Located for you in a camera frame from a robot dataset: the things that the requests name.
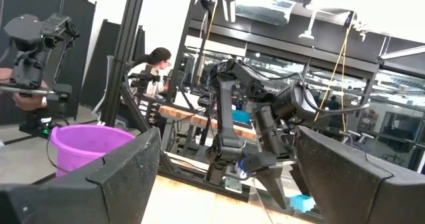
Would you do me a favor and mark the wooden top workbench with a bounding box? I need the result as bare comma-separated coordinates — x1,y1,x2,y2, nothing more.
158,104,258,142

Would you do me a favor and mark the person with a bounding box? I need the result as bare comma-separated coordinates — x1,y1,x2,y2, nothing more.
116,47,173,118

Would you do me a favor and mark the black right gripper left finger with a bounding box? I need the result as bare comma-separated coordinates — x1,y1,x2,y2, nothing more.
0,127,163,224

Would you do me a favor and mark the black aluminium table frame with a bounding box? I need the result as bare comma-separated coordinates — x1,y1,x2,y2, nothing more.
99,0,253,203

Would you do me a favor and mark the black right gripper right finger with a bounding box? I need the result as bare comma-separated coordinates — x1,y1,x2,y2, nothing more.
294,125,425,224

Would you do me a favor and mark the person's hand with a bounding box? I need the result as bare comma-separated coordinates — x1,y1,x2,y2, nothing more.
12,80,49,112

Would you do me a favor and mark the purple plastic bucket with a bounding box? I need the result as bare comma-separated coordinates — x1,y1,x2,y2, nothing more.
46,124,136,178

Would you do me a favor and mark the teal toy cube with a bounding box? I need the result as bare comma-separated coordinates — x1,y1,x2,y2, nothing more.
289,193,315,213

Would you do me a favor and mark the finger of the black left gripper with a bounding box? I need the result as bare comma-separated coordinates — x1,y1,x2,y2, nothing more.
241,150,290,211
288,162,310,195

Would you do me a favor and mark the teal box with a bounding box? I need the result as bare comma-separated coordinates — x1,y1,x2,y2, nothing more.
231,109,252,124

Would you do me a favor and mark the yellow hanging cable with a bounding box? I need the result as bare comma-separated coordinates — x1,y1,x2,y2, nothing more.
311,24,353,134

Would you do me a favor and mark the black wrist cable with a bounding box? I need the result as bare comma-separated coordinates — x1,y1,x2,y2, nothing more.
297,80,371,116

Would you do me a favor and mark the black partition panel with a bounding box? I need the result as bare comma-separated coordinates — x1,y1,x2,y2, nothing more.
0,0,97,125

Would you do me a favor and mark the black camera on mount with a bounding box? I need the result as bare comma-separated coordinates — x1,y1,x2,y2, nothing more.
127,63,162,89

